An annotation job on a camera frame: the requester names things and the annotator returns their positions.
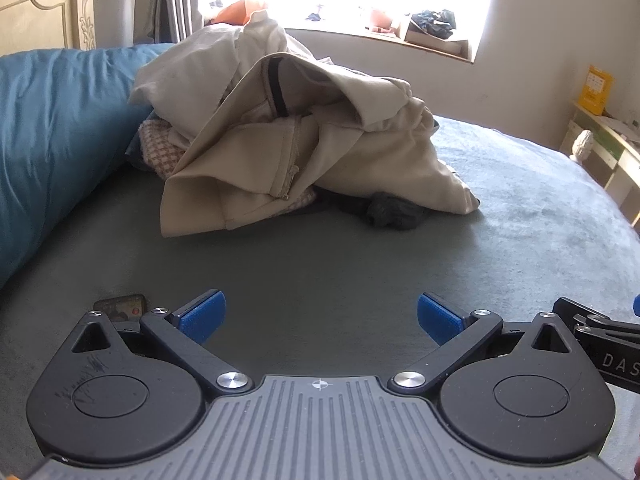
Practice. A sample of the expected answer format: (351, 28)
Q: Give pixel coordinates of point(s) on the beige zip hoodie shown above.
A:
(263, 122)

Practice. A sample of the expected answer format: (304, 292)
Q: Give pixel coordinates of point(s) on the black smartphone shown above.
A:
(123, 308)

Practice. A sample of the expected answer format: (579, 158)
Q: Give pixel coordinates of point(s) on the yellow box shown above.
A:
(595, 91)

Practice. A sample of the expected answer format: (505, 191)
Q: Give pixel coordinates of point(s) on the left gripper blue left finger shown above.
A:
(201, 317)

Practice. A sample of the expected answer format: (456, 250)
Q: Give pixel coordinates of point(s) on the cream carved headboard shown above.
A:
(46, 24)

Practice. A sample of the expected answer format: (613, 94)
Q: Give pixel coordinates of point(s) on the orange item on windowsill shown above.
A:
(237, 13)

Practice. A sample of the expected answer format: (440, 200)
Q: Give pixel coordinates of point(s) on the checked pink cloth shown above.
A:
(158, 152)

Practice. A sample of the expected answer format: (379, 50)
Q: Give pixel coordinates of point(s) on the dark clothes on windowsill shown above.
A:
(440, 24)

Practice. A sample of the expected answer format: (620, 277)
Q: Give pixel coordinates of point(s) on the blue duvet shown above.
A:
(66, 124)

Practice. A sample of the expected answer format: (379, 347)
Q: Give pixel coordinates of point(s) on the cream side desk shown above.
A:
(611, 158)

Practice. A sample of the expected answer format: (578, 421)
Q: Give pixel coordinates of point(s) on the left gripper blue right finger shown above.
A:
(441, 322)

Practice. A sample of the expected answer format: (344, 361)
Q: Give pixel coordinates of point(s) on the grey curtain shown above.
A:
(157, 21)

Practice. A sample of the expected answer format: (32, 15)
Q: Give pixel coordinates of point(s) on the grey-blue bed blanket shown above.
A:
(320, 292)

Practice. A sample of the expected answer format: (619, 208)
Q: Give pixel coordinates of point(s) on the dark furry garment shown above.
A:
(381, 210)

